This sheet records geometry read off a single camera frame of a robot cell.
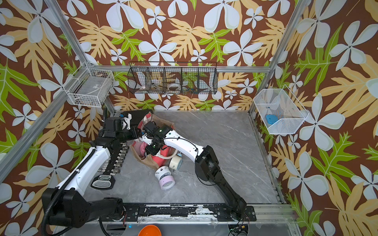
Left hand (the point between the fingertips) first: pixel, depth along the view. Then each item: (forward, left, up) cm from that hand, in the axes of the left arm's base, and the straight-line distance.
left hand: (140, 127), depth 82 cm
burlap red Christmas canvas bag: (-15, -13, -8) cm, 22 cm away
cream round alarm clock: (-15, -20, -14) cm, 29 cm away
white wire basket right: (+8, -80, +6) cm, 80 cm away
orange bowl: (-47, -10, -17) cm, 50 cm away
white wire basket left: (+21, +32, +12) cm, 40 cm away
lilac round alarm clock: (-26, -16, -15) cm, 34 cm away
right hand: (-8, -5, -12) cm, 15 cm away
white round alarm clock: (-20, -13, -14) cm, 27 cm away
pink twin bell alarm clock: (-7, 0, -11) cm, 13 cm away
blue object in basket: (+3, -73, +5) cm, 74 cm away
